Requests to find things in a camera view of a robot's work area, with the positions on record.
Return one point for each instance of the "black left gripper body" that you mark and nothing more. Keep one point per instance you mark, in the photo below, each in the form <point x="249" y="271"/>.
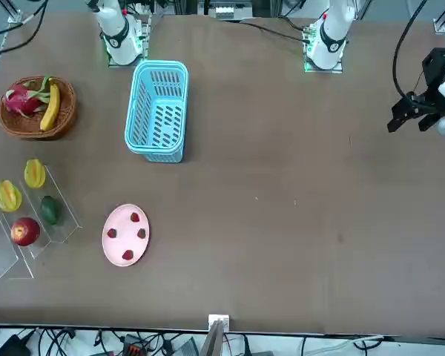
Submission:
<point x="434" y="70"/>

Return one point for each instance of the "yellow star fruit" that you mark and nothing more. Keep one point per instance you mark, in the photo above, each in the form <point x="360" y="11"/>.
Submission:
<point x="8" y="196"/>
<point x="34" y="174"/>

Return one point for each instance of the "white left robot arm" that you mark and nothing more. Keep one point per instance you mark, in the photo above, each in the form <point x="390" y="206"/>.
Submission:
<point x="332" y="33"/>

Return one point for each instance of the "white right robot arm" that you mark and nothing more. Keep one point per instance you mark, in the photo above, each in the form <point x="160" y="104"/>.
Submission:
<point x="116" y="26"/>

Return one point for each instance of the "blue plastic basket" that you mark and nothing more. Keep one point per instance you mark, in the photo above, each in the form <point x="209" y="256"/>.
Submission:
<point x="154" y="149"/>

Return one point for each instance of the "brown wicker basket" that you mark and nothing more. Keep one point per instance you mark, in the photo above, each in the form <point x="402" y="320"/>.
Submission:
<point x="65" y="111"/>

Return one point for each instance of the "grey power strip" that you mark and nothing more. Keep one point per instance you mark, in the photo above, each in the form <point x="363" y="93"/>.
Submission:
<point x="224" y="10"/>

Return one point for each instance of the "red strawberry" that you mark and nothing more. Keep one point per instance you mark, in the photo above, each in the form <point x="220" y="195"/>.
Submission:
<point x="141" y="233"/>
<point x="128" y="254"/>
<point x="135" y="217"/>
<point x="112" y="233"/>

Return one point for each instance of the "pink round plate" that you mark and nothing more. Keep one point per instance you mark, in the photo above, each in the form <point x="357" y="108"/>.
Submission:
<point x="126" y="239"/>

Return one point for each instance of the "yellow banana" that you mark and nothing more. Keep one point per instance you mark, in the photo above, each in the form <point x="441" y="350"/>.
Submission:
<point x="51" y="107"/>

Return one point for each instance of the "red black device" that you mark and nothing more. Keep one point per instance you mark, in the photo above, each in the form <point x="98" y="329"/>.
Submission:
<point x="133" y="348"/>

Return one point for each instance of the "green avocado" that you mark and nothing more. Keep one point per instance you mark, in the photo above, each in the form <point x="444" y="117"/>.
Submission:
<point x="49" y="210"/>

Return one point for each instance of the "pink dragon fruit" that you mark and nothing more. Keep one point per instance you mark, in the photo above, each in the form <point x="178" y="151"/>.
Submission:
<point x="20" y="100"/>

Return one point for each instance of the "red apple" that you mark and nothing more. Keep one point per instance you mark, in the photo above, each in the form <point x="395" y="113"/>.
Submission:
<point x="25" y="231"/>

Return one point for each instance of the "clear acrylic stepped stand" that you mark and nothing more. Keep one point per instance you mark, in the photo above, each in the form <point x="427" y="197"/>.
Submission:
<point x="7" y="259"/>

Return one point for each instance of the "black power adapter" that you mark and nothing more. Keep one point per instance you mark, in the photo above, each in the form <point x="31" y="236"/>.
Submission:
<point x="11" y="345"/>

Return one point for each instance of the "white post bracket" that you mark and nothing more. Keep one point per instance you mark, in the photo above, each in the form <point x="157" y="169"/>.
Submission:
<point x="219" y="318"/>

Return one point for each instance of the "aluminium camera post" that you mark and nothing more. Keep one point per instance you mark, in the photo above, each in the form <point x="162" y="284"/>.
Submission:
<point x="213" y="341"/>

